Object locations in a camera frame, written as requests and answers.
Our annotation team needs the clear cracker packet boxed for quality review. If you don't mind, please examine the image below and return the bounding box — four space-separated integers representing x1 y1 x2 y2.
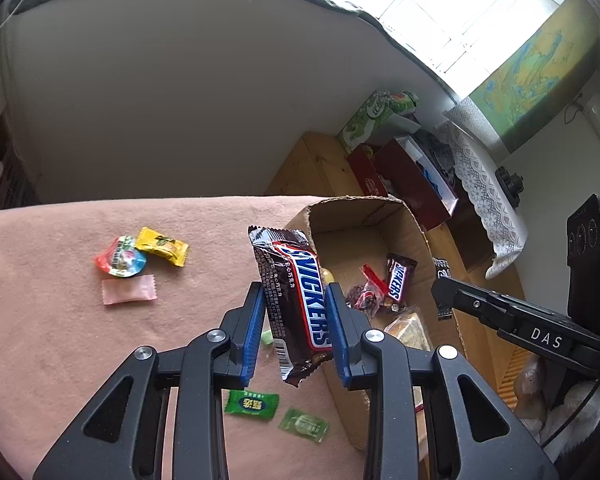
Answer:
384 311 433 353

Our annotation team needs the large brown chocolate bar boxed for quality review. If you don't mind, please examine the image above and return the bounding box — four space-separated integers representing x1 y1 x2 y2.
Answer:
247 225 333 387

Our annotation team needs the red clear candy bag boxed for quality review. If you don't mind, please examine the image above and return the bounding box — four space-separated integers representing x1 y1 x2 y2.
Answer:
345 264 388 318

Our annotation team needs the dark green candy packet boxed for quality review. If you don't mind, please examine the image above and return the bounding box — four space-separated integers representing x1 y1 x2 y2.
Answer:
224 389 280 422

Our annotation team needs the white fluffy cloth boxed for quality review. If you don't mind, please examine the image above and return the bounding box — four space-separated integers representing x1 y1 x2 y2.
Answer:
512 355 600 461

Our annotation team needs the green printed carton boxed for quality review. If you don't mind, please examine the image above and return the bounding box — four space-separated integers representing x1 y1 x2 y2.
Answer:
336 90 421 153

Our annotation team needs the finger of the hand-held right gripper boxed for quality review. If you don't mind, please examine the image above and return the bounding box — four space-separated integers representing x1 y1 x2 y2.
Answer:
431 276 523 337

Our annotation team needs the small open red box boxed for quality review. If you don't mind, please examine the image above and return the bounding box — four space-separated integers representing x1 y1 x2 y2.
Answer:
347 144 391 197

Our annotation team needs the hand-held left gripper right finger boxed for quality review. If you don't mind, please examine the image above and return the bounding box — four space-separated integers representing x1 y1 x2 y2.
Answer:
325 282 556 480

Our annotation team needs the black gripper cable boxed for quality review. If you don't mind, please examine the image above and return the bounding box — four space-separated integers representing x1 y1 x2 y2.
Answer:
540 380 600 448

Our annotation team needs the small brown chocolate bar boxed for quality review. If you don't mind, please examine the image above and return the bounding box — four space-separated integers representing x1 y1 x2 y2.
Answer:
384 252 418 313

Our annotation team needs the white framed window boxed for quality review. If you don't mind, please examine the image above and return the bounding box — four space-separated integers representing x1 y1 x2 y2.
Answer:
375 0 581 101

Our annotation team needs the wall map poster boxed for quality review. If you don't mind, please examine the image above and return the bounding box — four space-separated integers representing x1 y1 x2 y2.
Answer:
467 0 600 156

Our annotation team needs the red blue round candy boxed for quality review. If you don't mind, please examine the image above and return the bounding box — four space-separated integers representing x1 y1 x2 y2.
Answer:
94 235 147 278

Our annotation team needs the large open red box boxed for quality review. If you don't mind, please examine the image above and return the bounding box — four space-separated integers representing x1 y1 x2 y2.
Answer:
374 135 460 231

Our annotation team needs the cardboard box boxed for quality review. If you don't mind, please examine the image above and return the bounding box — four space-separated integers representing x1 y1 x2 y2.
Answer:
284 195 473 453

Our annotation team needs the black white snack packet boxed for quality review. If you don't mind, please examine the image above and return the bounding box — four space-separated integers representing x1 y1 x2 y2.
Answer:
431 256 454 321

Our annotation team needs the white lace cloth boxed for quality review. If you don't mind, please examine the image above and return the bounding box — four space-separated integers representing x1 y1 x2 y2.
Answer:
437 97 531 281

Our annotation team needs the pink tablecloth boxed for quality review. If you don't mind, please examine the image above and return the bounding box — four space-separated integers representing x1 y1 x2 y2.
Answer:
0 195 371 480

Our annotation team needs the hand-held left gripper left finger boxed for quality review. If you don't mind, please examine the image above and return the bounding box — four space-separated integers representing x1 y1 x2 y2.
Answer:
32 281 267 480

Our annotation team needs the dark cloth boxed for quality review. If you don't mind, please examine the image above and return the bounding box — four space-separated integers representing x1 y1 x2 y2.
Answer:
412 130 456 186

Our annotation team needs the light green candy packet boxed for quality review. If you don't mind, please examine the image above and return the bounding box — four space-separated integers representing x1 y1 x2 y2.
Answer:
278 408 329 444

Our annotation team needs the dark figurine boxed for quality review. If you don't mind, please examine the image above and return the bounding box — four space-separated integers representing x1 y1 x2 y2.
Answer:
495 165 526 208

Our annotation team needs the yellow candy packet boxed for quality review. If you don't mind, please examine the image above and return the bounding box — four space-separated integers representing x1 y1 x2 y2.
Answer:
135 226 190 267

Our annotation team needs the pink candy packet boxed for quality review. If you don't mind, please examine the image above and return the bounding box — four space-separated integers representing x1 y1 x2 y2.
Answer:
101 274 157 307

